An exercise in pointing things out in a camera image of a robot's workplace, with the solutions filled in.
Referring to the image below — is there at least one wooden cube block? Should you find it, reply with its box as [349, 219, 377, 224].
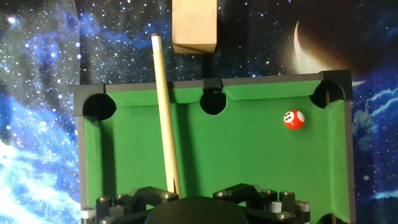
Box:
[171, 0, 218, 54]

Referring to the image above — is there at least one red striped pool ball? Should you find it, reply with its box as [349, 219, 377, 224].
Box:
[283, 110, 306, 131]

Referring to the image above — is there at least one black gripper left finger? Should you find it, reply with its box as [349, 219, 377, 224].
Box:
[80, 185, 180, 224]

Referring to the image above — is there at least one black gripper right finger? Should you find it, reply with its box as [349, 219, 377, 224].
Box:
[213, 183, 311, 224]

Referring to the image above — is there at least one mini green pool table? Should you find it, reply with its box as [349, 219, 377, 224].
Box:
[73, 68, 357, 224]

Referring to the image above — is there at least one galaxy print cloth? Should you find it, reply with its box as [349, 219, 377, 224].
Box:
[0, 0, 398, 224]

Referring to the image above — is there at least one wooden pool cue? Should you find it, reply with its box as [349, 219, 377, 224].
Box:
[150, 32, 183, 199]

